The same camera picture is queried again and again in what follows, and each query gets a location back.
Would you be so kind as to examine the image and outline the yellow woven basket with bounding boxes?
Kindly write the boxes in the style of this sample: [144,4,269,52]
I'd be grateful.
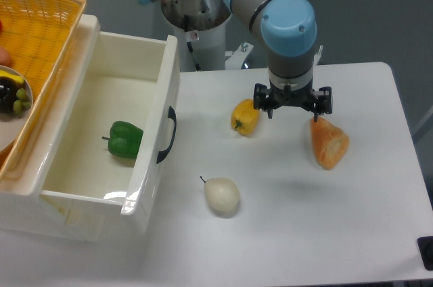
[1,0,87,179]

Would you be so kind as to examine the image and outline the green bell pepper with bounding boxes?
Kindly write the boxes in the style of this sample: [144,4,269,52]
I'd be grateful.
[102,121,143,159]

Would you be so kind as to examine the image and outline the white drawer cabinet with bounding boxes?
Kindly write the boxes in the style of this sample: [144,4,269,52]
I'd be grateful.
[1,15,104,241]

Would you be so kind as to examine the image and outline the orange bread piece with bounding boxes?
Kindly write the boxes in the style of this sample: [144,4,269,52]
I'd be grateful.
[310,116,350,170]

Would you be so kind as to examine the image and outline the white plate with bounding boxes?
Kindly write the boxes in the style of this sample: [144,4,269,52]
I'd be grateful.
[1,66,33,153]

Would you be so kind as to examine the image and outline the white pear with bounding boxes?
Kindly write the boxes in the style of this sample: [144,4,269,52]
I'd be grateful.
[200,176,240,218]

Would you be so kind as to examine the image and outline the green grapes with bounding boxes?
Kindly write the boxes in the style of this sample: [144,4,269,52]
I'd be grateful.
[13,88,32,114]

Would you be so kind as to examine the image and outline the black drawer handle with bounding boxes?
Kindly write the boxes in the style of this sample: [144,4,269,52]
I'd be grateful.
[156,106,177,164]

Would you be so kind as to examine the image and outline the yellow bell pepper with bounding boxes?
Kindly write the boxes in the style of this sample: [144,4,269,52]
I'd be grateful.
[231,99,260,136]

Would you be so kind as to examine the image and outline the white metal bracket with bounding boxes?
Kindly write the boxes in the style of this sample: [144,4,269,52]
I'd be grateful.
[225,42,254,70]

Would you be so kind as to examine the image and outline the pink peach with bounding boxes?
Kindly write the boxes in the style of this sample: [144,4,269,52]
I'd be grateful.
[0,47,12,67]

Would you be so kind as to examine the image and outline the white top drawer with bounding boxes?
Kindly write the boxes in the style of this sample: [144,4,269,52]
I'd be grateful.
[39,31,182,236]

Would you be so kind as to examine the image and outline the black corner object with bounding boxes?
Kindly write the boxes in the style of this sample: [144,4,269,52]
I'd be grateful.
[417,236,433,271]

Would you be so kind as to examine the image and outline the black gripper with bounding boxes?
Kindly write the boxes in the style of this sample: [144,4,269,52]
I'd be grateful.
[253,74,333,122]

